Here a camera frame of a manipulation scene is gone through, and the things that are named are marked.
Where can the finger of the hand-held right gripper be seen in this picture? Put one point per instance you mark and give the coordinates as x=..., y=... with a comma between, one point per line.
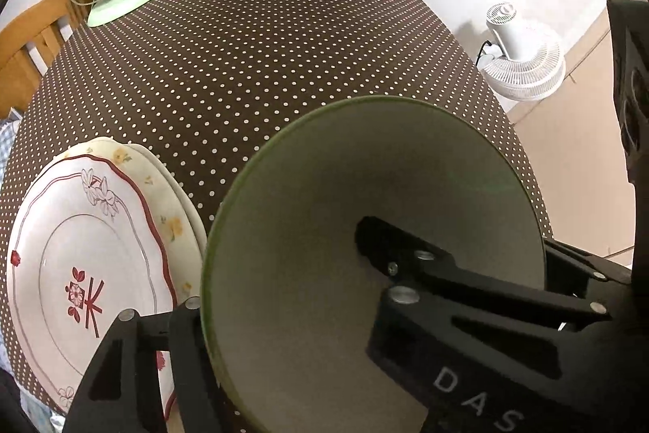
x=385, y=240
x=573, y=265

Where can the large grey floral bowl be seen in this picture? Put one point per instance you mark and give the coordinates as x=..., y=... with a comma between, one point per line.
x=329, y=169

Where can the blue checkered printed blanket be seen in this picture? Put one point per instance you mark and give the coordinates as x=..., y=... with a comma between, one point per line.
x=7, y=139

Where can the dark cloth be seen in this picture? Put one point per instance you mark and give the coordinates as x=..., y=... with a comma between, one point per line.
x=10, y=402

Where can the white plate with red pattern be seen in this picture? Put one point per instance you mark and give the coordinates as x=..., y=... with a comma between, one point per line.
x=66, y=235

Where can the wooden bed headboard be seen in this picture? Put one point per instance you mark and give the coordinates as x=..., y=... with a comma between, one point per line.
x=30, y=42

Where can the beige door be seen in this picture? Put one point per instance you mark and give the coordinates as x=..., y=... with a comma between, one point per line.
x=573, y=149

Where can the brown polka dot tablecloth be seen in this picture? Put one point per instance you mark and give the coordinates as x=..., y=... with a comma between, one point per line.
x=253, y=57

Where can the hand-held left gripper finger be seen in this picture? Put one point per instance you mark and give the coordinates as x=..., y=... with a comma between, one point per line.
x=187, y=326

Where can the white fan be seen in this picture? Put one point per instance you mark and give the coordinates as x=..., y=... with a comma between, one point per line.
x=527, y=68

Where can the black fan plug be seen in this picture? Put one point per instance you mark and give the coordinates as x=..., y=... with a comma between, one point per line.
x=486, y=44

